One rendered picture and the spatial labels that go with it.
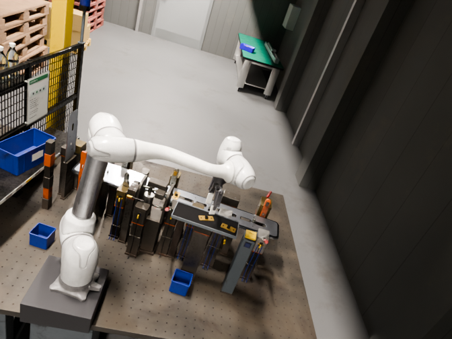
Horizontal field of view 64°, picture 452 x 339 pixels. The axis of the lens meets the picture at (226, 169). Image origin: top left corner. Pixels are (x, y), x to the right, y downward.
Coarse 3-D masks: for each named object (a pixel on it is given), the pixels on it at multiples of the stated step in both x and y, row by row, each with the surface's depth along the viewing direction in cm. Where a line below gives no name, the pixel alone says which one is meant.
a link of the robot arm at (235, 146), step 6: (228, 138) 174; (234, 138) 175; (222, 144) 175; (228, 144) 172; (234, 144) 172; (240, 144) 174; (222, 150) 175; (228, 150) 173; (234, 150) 173; (240, 150) 175; (222, 156) 174; (228, 156) 171; (222, 162) 175
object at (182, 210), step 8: (176, 208) 200; (184, 208) 202; (192, 208) 204; (184, 216) 196; (192, 216) 198; (216, 216) 204; (200, 224) 195; (208, 224) 196; (216, 224) 198; (232, 224) 203; (232, 232) 197
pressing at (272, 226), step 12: (72, 168) 229; (108, 168) 239; (120, 168) 243; (108, 180) 229; (120, 180) 232; (132, 180) 236; (180, 192) 240; (240, 216) 238; (252, 216) 242; (240, 228) 230; (252, 228) 231; (264, 228) 235; (276, 228) 239
